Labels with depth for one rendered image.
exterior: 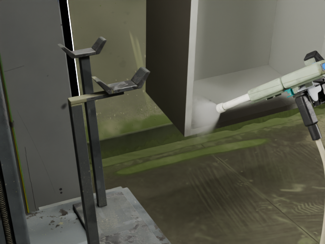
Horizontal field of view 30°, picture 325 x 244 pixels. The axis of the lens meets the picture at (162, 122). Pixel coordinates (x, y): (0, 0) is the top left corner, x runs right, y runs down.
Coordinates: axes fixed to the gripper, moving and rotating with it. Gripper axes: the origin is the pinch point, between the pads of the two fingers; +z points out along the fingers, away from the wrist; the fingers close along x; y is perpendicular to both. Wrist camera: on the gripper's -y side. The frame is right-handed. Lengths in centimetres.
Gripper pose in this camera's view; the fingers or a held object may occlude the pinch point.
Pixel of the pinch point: (295, 89)
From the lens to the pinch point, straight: 185.0
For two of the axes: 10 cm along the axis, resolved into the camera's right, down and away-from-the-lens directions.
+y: 3.5, 9.4, -0.3
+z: -7.7, 2.6, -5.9
